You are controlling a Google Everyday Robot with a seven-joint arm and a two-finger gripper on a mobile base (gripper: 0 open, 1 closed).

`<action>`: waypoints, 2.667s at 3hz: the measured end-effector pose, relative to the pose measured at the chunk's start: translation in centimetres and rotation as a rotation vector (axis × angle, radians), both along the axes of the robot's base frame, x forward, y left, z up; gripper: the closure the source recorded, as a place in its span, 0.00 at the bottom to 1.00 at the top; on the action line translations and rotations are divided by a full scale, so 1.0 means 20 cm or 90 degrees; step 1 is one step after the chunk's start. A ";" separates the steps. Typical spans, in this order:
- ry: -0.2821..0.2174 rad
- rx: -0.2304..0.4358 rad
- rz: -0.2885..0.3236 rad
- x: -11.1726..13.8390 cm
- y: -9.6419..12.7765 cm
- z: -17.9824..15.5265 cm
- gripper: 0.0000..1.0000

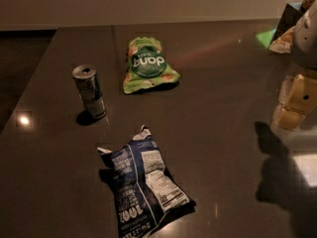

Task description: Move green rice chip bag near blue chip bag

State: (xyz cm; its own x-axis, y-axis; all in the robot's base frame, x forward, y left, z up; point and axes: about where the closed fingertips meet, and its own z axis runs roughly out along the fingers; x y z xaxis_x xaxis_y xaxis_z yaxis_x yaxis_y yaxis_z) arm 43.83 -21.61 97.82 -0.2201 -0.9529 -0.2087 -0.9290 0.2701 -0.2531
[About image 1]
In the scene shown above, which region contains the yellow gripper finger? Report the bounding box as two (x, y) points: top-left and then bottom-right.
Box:
(272, 74), (317, 130)

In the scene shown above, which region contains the green rice chip bag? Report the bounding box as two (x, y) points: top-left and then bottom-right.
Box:
(123, 37), (180, 94)

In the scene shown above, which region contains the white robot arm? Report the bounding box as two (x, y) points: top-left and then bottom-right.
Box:
(269, 1), (317, 130)

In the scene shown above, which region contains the snack bag at table edge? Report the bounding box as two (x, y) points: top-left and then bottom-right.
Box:
(269, 27), (295, 54)

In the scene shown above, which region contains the blue chip bag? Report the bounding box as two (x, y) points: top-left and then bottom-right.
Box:
(97, 127), (196, 238)

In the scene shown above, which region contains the dark box in background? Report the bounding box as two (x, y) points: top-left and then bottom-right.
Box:
(272, 3), (305, 41)

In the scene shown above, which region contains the silver drink can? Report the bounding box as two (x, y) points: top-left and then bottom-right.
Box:
(72, 64), (106, 119)

